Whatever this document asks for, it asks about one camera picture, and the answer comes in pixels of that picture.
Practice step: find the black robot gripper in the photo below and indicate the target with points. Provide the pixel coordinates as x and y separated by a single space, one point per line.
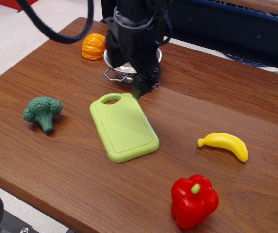
134 35

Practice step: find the yellow toy banana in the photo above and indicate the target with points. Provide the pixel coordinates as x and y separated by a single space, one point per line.
228 142

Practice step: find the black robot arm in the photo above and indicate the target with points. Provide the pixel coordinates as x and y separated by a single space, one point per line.
136 30

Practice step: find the steel colander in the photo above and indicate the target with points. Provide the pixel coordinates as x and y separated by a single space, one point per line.
125 72

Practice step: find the green plastic cutting board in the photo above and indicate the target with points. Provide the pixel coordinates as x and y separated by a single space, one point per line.
123 127

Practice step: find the orange toy pumpkin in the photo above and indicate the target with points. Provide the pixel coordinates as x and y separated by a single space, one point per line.
93 46

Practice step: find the green toy broccoli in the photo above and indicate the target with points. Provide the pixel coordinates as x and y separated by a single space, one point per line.
42 110

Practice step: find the red toy bell pepper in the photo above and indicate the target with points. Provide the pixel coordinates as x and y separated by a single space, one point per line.
193 200

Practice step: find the red box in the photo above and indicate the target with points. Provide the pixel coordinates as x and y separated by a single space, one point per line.
14 4

